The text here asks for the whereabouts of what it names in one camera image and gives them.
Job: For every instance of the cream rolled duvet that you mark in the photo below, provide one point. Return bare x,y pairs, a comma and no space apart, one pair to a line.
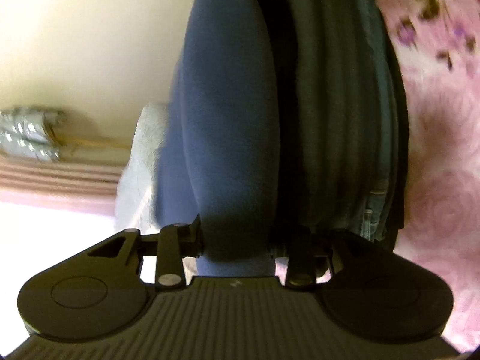
155,187

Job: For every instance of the stack of folded dark clothes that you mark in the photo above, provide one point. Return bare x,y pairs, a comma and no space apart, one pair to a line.
343,118

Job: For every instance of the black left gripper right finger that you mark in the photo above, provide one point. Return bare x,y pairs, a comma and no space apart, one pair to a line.
301,272

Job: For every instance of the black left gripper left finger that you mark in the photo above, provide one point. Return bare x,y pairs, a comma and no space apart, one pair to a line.
174,243

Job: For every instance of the pink rose bed blanket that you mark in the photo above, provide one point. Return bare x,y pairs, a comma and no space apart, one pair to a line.
437,45

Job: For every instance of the navy blue garment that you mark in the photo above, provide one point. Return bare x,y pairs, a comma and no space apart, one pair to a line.
219,164

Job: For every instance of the pink curtain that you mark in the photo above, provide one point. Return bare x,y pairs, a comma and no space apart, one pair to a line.
81,187

